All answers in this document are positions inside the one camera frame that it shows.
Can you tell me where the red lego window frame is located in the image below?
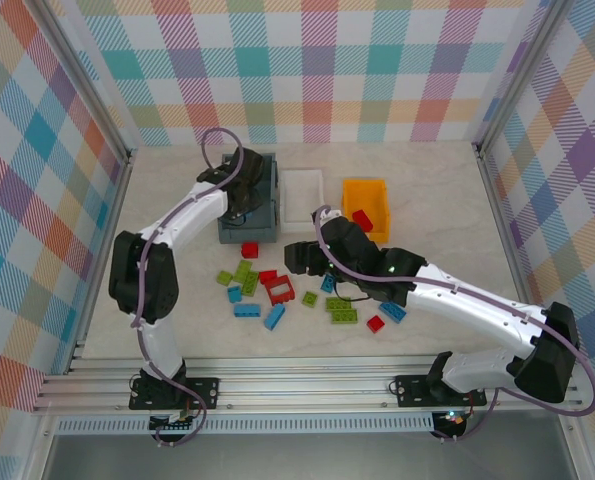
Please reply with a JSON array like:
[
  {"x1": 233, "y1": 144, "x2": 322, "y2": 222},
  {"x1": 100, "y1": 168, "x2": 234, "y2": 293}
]
[{"x1": 264, "y1": 275, "x2": 297, "y2": 306}]

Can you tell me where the orange plastic bin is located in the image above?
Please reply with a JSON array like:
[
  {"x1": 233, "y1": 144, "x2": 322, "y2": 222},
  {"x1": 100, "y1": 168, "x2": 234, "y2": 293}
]
[{"x1": 340, "y1": 178, "x2": 393, "y2": 245}]

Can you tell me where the white plastic bin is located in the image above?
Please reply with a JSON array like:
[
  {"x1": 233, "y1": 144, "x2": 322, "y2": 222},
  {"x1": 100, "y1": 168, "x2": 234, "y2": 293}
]
[{"x1": 280, "y1": 169, "x2": 327, "y2": 235}]

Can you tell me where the aluminium frame post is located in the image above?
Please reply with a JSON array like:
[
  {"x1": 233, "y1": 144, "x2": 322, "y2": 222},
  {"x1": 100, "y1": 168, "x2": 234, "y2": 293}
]
[
  {"x1": 471, "y1": 0, "x2": 576, "y2": 156},
  {"x1": 36, "y1": 0, "x2": 138, "y2": 169}
]

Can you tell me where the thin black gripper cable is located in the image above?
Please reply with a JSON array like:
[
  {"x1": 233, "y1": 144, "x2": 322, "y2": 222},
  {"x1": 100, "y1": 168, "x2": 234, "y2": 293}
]
[{"x1": 332, "y1": 277, "x2": 373, "y2": 305}]

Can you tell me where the small controller circuit board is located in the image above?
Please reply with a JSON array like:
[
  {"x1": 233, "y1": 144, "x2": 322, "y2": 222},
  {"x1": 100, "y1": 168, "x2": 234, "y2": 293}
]
[
  {"x1": 434, "y1": 407, "x2": 471, "y2": 429},
  {"x1": 149, "y1": 407, "x2": 198, "y2": 432}
]

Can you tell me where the aluminium mounting rail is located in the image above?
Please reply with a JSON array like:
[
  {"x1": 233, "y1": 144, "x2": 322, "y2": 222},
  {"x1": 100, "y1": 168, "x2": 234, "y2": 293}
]
[{"x1": 31, "y1": 353, "x2": 581, "y2": 416}]

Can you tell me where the aluminium table side rail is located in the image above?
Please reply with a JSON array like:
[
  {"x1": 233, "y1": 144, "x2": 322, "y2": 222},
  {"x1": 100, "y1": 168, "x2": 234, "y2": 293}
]
[
  {"x1": 66, "y1": 149, "x2": 138, "y2": 376},
  {"x1": 474, "y1": 144, "x2": 548, "y2": 316}
]

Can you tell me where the grey plastic bin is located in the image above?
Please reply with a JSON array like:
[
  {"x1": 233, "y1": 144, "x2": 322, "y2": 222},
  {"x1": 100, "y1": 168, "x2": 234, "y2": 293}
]
[{"x1": 216, "y1": 152, "x2": 283, "y2": 246}]

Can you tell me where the slotted grey cable duct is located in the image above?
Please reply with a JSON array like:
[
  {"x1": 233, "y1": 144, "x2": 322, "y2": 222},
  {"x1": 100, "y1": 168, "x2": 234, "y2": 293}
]
[{"x1": 54, "y1": 417, "x2": 436, "y2": 437}]

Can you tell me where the grey metal bottom panel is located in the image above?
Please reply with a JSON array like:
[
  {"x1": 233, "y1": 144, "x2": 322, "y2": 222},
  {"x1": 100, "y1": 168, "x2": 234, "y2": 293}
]
[{"x1": 41, "y1": 434, "x2": 578, "y2": 480}]

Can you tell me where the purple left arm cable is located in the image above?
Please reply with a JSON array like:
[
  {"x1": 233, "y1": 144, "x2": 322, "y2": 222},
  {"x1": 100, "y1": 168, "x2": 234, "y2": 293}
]
[{"x1": 129, "y1": 127, "x2": 251, "y2": 449}]

